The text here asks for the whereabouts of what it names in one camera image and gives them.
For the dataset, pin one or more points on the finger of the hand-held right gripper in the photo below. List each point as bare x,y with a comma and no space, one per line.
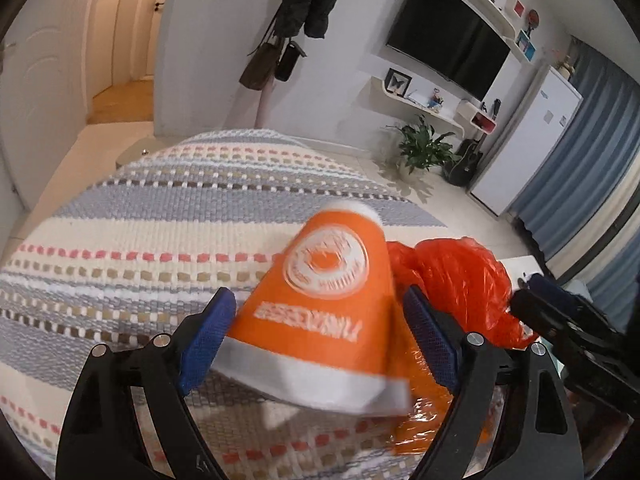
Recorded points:
530,307
560,292

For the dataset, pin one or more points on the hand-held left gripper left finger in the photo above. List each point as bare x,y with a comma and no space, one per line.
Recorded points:
207,340

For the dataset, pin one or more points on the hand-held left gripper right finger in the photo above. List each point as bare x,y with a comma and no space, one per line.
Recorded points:
432,337

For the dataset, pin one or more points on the red plastic bag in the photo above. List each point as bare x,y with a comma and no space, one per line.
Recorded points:
460,280

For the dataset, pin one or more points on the orange paper cup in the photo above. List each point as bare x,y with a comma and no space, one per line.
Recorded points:
320,300

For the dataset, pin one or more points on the white side table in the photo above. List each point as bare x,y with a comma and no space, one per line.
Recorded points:
520,265

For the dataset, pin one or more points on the striped woven blanket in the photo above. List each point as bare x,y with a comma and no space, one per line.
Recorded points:
150,240

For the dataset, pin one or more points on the blue white curtain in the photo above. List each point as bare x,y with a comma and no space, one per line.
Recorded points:
590,170

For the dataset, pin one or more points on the white refrigerator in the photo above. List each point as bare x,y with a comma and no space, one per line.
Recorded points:
525,145

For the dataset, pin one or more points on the black acoustic guitar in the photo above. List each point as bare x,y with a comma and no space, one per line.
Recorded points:
462,165

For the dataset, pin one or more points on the white red box shelf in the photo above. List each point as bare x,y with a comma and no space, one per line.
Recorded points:
482,122

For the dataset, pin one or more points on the green potted plant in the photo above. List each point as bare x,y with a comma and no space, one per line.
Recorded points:
425,147

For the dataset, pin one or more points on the black bottle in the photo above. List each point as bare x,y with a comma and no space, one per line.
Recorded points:
496,107

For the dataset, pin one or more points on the short curved white shelf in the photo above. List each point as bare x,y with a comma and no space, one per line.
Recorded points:
440,116

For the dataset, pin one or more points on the small potted flowers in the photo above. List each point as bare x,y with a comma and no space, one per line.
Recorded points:
565,66

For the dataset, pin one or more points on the small colourful figurine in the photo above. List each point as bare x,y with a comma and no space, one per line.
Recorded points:
436,99

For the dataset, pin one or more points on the small white card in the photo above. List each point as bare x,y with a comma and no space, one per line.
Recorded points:
416,97

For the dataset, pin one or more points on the pale pink coat rack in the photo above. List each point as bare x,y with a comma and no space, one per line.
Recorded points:
264,105

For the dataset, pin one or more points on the framed butterfly picture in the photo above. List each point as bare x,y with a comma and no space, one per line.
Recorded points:
398,82

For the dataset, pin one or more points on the red round ornament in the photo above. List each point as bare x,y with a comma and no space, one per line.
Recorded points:
533,19

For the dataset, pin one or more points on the brown hanging bag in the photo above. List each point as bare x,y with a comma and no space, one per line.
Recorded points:
259,67

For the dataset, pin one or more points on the black flat television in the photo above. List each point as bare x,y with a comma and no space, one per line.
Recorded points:
445,35

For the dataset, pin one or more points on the small black hanging bag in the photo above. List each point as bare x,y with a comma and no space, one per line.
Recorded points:
286,62

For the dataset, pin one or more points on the long curved white shelf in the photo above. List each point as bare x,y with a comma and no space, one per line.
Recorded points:
492,4

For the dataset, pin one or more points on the white panelled door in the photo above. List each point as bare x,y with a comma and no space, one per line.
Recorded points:
45,85

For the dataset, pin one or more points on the white hallway door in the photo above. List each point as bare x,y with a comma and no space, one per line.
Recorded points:
112,25
161,35

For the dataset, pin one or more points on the black hanging coat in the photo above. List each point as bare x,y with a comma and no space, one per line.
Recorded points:
310,0

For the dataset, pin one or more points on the blue cube wall shelf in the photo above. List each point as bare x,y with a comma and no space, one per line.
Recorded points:
526,44

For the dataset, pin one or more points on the red cube wall shelf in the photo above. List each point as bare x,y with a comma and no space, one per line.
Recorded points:
518,7

